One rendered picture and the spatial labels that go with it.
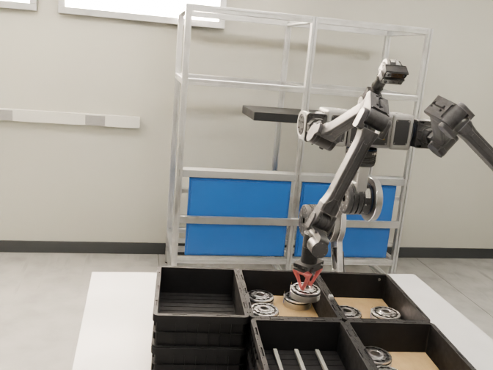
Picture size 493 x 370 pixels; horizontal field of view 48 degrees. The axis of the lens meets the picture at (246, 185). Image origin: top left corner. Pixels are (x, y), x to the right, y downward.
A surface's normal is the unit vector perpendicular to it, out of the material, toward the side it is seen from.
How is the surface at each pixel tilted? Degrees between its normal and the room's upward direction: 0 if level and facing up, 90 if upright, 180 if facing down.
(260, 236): 90
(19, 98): 90
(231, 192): 90
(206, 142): 90
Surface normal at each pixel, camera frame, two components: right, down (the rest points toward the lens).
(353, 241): 0.18, 0.24
